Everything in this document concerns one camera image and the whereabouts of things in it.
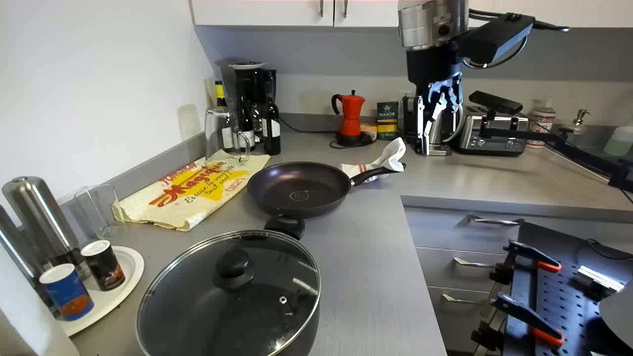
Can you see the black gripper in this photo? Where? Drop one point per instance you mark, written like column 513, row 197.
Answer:
column 431, row 67

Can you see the glass pot lid black knob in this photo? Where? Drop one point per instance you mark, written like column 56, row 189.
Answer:
column 218, row 304

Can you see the red moka pot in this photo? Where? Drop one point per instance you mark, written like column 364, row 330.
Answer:
column 350, row 112

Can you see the upturned clear drinking glass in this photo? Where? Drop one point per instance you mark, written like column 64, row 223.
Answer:
column 212, row 136

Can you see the clear tumbler glass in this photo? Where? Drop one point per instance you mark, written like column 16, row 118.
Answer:
column 95, row 215

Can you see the green box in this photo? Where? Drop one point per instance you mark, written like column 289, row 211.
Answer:
column 386, row 120

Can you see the silver black toaster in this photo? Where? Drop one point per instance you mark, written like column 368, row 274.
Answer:
column 495, row 136

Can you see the white kitchen towel red stripes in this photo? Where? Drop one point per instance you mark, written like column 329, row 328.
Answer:
column 390, row 158

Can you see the black round trivet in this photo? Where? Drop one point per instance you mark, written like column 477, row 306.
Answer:
column 356, row 142

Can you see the clear glass jar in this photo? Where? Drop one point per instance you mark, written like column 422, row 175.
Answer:
column 542, row 120

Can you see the grey drawer front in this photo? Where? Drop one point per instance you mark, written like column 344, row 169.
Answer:
column 435, row 229
column 455, row 324
column 435, row 270

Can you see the white upper cabinet door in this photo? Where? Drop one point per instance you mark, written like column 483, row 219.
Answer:
column 594, row 13
column 368, row 13
column 257, row 11

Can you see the metal soap pump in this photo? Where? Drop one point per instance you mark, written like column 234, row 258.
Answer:
column 580, row 122

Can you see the black frying pan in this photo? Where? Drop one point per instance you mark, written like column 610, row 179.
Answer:
column 299, row 189

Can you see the dark wine bottle white label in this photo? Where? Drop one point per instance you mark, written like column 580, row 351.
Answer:
column 273, row 130
column 248, row 130

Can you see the black clamp orange grip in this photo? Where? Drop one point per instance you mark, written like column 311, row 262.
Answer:
column 524, row 318
column 526, row 258

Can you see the pale green bottle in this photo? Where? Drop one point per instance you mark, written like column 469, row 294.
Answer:
column 621, row 142

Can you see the black coffee machine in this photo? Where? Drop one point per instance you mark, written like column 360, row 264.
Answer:
column 246, row 82

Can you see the bottle with yellow cap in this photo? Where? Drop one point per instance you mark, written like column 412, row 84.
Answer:
column 222, row 116

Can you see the black perforated mounting board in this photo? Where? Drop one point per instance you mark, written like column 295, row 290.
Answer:
column 566, row 310

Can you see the yellow printed tea towel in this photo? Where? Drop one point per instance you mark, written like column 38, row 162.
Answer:
column 190, row 189

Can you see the white round plate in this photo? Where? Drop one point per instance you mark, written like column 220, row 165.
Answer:
column 125, row 278

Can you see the black shaker cup white rim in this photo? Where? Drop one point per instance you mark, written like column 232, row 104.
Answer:
column 103, row 266

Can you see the blue orange shaker cup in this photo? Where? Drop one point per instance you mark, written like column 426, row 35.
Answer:
column 68, row 294

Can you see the white paper towel roll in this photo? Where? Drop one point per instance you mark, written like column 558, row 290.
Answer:
column 22, row 330

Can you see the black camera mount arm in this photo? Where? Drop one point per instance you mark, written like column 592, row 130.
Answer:
column 586, row 160

